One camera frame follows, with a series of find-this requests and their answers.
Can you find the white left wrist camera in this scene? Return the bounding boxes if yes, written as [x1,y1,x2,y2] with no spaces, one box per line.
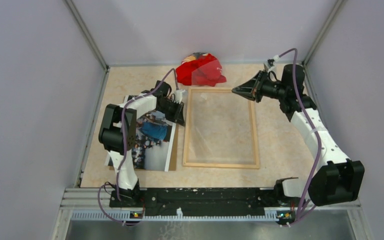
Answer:
[174,89,188,104]

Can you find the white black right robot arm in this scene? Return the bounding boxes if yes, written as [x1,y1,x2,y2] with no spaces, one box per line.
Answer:
[231,64,365,206]

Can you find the printed colour photo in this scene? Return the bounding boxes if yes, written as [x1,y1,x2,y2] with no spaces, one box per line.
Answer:
[98,95,178,172]

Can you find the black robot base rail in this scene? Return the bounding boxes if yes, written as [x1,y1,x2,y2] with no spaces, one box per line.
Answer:
[109,187,307,218]

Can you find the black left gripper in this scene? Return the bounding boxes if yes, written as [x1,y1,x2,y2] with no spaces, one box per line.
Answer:
[156,99,185,126]

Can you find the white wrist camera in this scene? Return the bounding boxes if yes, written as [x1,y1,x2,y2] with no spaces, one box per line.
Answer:
[263,54,280,73]
[174,89,188,104]

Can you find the brown cardboard backing board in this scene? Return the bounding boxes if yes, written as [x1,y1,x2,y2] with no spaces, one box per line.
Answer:
[131,127,178,172]

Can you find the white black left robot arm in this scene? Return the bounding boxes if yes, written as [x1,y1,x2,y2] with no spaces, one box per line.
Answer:
[98,80,186,207]

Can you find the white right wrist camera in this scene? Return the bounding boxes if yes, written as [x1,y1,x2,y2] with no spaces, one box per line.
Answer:
[263,54,280,73]

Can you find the red crumpled cloth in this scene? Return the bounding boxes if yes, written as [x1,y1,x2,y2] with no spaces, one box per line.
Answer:
[175,52,227,87]

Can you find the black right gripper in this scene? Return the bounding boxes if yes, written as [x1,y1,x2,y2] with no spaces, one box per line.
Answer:
[231,69,287,103]

